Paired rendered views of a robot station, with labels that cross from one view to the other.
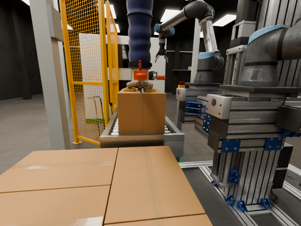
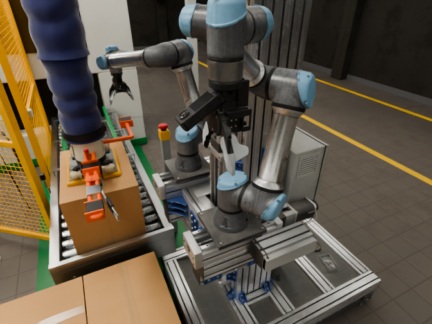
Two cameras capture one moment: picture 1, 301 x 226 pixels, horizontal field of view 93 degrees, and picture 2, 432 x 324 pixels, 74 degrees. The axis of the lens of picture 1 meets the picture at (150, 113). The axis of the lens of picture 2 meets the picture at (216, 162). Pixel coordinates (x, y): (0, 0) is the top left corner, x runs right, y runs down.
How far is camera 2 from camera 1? 0.86 m
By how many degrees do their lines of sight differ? 25
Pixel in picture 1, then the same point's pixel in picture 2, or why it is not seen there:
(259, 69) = (227, 217)
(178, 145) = (168, 242)
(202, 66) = (183, 150)
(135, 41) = (68, 105)
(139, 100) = not seen: hidden behind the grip
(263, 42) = (227, 197)
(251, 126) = (226, 263)
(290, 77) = not seen: hidden behind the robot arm
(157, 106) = (128, 204)
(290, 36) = (245, 202)
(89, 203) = not seen: outside the picture
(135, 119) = (99, 227)
